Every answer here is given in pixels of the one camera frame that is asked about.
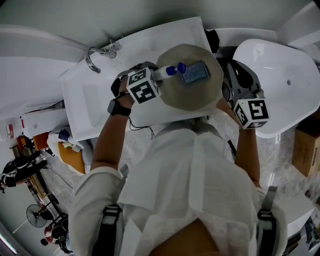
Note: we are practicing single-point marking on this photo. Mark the black floor fan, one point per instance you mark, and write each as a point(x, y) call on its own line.
point(37, 216)

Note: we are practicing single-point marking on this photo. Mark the black cloth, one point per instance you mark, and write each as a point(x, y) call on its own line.
point(212, 41)

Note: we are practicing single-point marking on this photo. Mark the white bathtub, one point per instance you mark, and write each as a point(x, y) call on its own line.
point(287, 100)

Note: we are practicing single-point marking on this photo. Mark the person's white shirt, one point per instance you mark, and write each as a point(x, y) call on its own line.
point(187, 175)

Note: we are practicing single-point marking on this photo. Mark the person's left hand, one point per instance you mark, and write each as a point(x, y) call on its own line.
point(125, 96)

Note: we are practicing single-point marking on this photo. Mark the large cardboard box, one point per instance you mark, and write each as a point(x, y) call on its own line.
point(307, 150)

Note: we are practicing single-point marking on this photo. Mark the person's left forearm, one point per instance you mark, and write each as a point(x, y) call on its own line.
point(110, 145)

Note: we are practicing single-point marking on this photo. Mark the white bottle with blue cap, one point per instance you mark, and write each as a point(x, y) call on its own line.
point(166, 72)

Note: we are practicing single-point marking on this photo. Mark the white carton box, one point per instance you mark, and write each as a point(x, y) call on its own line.
point(45, 122)

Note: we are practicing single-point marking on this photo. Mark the person's right forearm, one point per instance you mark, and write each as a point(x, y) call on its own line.
point(248, 155)

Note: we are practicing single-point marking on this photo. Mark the white container red label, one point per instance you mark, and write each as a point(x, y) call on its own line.
point(10, 131)

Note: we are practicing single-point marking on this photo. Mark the chrome faucet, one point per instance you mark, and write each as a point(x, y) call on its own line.
point(91, 65)

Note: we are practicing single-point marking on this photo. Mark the orange cushion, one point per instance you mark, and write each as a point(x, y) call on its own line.
point(72, 160)

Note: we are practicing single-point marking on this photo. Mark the white sink vanity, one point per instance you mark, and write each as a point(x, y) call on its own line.
point(85, 100)

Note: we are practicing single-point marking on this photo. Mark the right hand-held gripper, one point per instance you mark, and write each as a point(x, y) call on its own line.
point(257, 112)

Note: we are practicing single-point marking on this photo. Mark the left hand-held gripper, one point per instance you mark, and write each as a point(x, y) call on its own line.
point(143, 87)

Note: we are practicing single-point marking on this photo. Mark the blue-grey sponge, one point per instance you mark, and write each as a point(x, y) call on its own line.
point(195, 72)

